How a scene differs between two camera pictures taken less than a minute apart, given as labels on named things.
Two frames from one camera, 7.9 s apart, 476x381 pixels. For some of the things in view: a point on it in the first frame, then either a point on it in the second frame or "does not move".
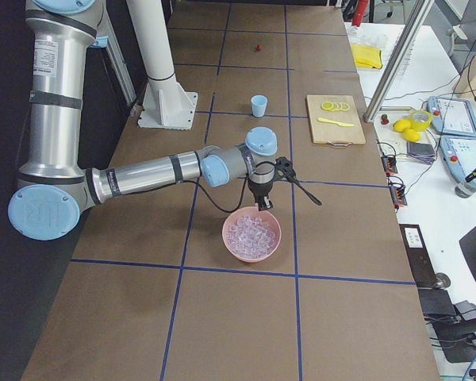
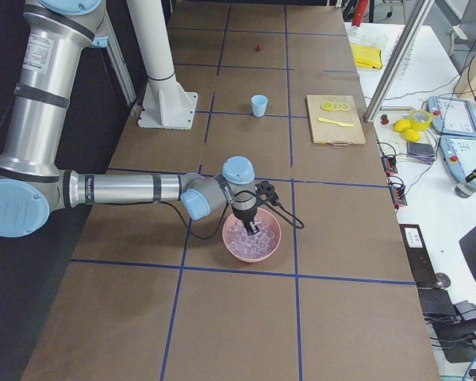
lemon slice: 327,105 does not move
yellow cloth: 366,56 does not move
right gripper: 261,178 to 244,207
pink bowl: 251,235 does not move
